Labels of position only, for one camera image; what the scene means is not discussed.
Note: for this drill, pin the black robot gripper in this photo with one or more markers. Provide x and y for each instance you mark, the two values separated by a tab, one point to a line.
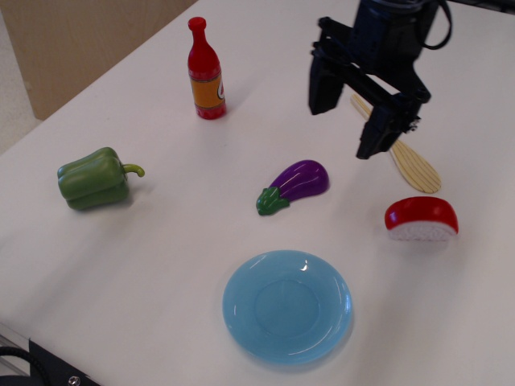
375	57

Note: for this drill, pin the red and white toy sushi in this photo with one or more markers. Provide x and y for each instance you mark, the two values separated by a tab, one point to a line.
421	218

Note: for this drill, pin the blue plastic plate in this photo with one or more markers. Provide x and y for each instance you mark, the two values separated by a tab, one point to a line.
287	307

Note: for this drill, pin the purple toy eggplant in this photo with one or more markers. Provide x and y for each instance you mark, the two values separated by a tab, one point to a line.
300	180

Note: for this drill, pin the wooden rice paddle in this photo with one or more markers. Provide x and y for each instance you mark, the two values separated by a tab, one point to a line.
415	169

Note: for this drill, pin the red toy sauce bottle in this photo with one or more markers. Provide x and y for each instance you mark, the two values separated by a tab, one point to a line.
204	71

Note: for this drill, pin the green toy bell pepper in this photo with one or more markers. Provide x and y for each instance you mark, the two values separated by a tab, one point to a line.
97	179

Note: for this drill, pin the black corner bracket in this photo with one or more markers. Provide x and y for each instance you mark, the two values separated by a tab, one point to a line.
57	370

